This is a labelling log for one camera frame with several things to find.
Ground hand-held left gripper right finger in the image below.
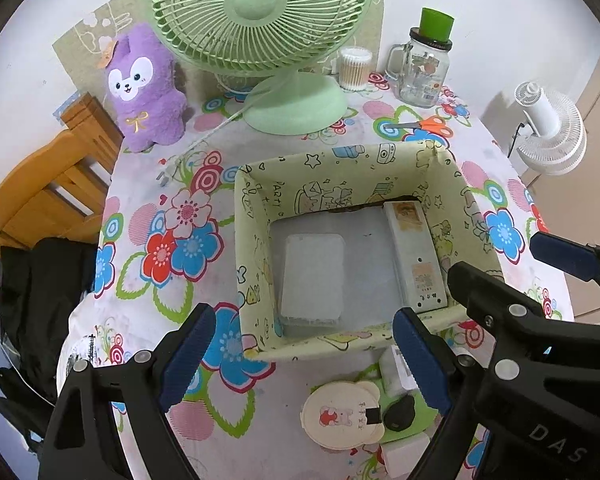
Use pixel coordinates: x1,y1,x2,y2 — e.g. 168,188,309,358
393,306,482,480

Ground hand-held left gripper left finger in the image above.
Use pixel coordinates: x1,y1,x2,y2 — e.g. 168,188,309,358
37,304,217,480

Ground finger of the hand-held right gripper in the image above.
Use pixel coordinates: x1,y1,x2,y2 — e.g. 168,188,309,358
447,260,581,366
530,232,600,307

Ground white labelled plug adaptor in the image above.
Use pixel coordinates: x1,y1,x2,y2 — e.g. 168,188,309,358
379,345,418,396

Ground small black oval item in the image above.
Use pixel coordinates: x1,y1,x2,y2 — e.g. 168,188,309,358
384,394,416,432

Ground white charger block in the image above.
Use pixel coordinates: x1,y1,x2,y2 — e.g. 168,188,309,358
380,432,432,479

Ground round beige bear mirror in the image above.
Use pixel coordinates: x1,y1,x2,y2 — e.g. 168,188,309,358
300,380,385,452

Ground yellow printed storage box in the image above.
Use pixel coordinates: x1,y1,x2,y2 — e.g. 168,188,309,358
232,141,506,363

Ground green pad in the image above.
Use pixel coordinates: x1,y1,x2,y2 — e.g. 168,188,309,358
365,364,441,443

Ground floral tablecloth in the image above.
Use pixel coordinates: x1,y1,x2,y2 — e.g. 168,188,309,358
55,72,576,480

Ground white standing fan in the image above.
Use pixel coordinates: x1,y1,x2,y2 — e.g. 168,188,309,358
512,81,588,176

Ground white rectangular flat case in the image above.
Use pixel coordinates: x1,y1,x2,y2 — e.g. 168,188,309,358
279,232,345,328

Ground black bag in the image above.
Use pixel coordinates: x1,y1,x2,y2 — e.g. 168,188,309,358
0,237,101,456

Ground glass mug with green lid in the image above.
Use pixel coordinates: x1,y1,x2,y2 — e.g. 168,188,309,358
385,7,455,107

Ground wooden chair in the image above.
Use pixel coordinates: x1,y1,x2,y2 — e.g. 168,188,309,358
0,91,126,261

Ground purple plush toy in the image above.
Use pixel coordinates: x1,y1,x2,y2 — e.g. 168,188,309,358
99,22,188,153

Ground cotton swab jar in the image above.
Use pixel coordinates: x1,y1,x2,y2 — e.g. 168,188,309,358
339,46,373,92

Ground green desk fan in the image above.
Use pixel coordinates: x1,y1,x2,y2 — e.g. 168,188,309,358
149,0,376,136

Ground black fan cable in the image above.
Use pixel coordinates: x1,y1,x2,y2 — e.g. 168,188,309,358
509,121,527,158

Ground orange handled scissors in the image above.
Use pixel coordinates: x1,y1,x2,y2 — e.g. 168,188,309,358
391,116,453,136

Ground white fan power cord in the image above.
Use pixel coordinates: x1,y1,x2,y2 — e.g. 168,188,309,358
156,87,266,188

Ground beige printed wall cloth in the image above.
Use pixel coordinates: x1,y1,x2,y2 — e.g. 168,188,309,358
52,0,383,101

